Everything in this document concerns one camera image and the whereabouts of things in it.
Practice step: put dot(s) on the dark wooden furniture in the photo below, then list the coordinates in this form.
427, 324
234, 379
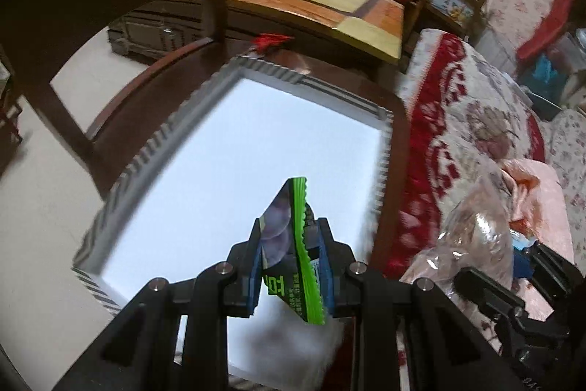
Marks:
8, 107

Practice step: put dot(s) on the clear plastic bag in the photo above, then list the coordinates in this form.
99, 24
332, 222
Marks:
471, 230

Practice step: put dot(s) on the pink plastic bag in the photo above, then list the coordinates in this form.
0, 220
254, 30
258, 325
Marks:
531, 194

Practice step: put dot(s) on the red floral blanket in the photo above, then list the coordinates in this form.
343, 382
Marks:
462, 107

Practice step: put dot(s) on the red cushion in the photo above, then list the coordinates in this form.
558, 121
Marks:
547, 24

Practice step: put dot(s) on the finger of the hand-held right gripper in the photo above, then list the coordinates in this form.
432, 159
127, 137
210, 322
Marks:
487, 288
549, 265

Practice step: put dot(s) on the teal plastic bag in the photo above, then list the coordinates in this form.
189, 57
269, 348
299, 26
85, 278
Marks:
542, 72

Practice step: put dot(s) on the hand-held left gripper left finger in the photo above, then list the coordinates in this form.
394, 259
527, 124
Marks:
253, 286

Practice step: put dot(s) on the green snack packet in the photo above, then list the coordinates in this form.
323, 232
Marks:
286, 244

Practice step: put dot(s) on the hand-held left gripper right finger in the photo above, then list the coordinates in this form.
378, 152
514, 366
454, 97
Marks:
328, 276

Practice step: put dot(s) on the white box with striped rim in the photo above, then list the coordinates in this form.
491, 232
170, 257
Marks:
219, 143

